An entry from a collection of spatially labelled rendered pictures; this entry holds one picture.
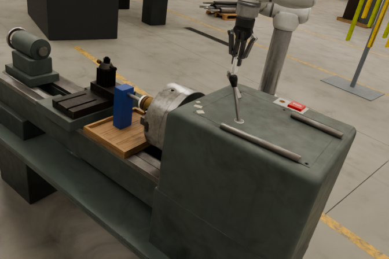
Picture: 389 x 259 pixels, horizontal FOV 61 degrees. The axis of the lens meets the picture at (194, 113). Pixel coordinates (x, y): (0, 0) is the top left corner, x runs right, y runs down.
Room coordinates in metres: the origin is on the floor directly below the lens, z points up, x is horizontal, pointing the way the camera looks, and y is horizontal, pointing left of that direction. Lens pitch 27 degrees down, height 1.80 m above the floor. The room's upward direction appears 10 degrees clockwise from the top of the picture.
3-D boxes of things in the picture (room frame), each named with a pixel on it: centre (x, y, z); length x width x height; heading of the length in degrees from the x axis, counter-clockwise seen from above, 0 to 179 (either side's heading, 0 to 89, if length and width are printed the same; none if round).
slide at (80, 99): (1.66, 0.56, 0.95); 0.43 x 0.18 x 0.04; 148
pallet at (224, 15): (10.19, -0.56, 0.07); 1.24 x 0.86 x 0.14; 132
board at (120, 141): (1.49, 0.32, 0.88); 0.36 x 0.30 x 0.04; 148
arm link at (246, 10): (1.34, -0.14, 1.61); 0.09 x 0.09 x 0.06
